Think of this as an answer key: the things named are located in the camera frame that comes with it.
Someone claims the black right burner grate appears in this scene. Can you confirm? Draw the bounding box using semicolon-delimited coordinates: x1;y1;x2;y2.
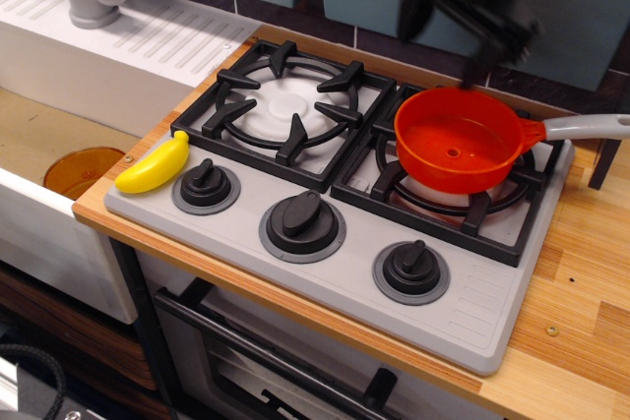
331;84;574;268

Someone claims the black burner grate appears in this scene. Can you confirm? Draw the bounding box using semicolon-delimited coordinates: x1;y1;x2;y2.
171;40;396;193
331;84;574;268

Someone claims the dark wooden post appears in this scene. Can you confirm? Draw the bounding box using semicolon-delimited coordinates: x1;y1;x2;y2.
589;139;622;190

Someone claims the black left burner grate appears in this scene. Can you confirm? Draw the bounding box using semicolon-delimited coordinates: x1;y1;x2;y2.
171;40;396;193

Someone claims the black stove knob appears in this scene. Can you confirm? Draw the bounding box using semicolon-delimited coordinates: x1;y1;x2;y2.
171;158;241;216
372;240;450;306
259;190;347;265

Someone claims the white toy sink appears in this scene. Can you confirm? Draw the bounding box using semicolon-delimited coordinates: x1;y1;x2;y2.
1;0;258;325

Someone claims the black middle stove knob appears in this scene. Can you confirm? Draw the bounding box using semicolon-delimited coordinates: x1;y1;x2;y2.
259;190;347;265

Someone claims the orange pan with grey handle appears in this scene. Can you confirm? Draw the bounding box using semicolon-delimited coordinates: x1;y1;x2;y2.
394;88;629;194

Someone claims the yellow toy banana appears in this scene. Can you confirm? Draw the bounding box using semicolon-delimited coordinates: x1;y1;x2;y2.
114;131;189;194

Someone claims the black braided cable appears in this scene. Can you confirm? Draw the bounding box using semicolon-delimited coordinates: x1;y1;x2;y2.
0;342;67;420

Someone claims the black right stove knob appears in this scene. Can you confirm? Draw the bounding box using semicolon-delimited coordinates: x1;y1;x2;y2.
372;240;450;306

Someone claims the orange translucent plate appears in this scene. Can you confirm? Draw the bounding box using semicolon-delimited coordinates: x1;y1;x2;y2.
43;147;124;201

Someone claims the black left stove knob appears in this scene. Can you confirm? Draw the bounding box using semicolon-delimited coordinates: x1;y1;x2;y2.
171;158;241;216

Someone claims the toy oven door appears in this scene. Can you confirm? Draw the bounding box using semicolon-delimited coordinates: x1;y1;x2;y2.
138;253;496;419

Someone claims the grey toy stove top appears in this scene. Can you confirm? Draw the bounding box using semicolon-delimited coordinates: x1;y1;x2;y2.
102;38;576;376

